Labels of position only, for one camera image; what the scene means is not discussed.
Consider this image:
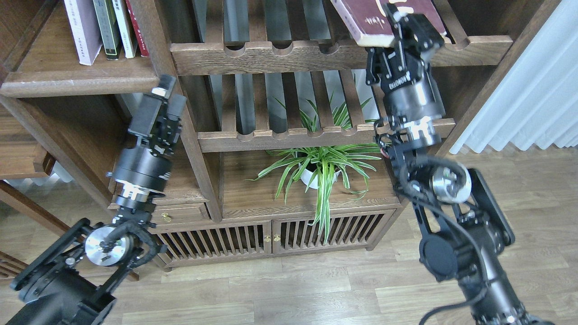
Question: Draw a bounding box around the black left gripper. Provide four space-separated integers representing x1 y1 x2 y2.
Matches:
107 74 186 194

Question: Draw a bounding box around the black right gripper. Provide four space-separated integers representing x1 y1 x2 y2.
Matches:
366 3 445 131

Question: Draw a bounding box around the dark maroon book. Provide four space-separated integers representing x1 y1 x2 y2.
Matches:
330 0 447 47

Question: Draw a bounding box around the yellow and black book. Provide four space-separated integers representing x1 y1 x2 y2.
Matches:
93 0 121 60

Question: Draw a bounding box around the pale purple book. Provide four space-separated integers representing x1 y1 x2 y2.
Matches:
64 0 103 66

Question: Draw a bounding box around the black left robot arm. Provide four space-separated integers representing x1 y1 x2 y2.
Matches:
8 74 186 325

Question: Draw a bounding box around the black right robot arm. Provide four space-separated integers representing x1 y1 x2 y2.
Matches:
367 2 549 325

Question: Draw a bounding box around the red upright book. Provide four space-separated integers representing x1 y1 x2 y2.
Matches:
125 0 149 57

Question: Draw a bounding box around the white upright book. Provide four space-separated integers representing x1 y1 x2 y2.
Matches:
113 0 138 58

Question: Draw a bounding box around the brass drawer knob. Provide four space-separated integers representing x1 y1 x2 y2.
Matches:
161 213 172 223

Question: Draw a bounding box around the dark wooden bookshelf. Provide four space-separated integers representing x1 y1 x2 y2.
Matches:
0 0 562 273

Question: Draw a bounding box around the white curtain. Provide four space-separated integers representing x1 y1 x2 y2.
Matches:
450 0 578 154

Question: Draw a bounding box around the green spider plant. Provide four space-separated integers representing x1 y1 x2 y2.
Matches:
246 93 384 244

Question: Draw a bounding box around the white plant pot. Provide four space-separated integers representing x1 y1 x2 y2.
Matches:
301 167 341 190

